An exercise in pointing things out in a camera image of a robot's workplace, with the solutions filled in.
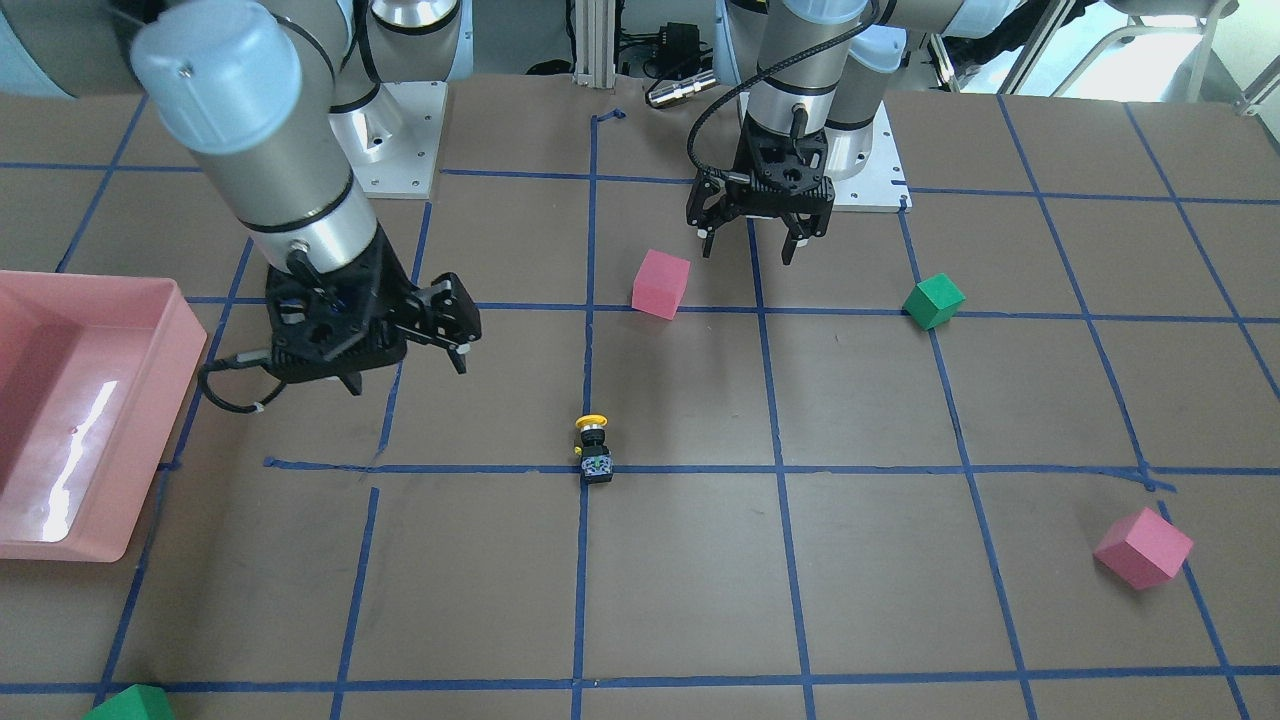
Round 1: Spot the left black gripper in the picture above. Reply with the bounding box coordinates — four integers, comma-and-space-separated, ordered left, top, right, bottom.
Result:
686, 124, 835, 266

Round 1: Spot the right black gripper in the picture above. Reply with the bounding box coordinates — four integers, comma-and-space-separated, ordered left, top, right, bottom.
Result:
265, 227, 483, 397

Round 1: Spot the yellow push button switch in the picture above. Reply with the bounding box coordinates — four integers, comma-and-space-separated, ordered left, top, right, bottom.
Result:
575, 414, 614, 486

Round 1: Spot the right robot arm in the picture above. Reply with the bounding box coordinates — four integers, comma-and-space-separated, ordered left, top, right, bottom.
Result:
3, 1, 483, 395

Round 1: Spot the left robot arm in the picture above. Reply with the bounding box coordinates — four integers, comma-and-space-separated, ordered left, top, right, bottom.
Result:
338, 1, 1021, 396

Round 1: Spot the pink cube center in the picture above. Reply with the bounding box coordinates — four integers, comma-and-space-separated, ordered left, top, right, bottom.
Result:
630, 249, 691, 322

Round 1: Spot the pink cube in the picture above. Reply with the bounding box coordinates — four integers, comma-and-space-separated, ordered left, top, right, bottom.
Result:
630, 249, 691, 322
1093, 509, 1196, 591

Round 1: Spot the green cube far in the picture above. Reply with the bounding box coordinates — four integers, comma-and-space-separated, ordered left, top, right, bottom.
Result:
901, 273, 966, 331

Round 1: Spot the pink plastic bin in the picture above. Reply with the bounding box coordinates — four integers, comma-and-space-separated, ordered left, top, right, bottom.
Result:
1, 270, 206, 562

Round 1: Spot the green cube near bin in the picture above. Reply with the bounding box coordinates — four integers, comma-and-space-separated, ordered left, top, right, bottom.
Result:
83, 684, 177, 720

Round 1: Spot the pink cube far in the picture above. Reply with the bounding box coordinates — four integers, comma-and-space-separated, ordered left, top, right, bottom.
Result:
1093, 509, 1196, 591

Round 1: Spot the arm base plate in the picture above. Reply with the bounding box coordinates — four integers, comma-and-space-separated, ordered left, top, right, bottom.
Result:
329, 81, 449, 200
826, 102, 911, 213

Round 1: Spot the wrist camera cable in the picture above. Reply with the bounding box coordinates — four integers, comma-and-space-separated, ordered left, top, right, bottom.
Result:
196, 350, 291, 415

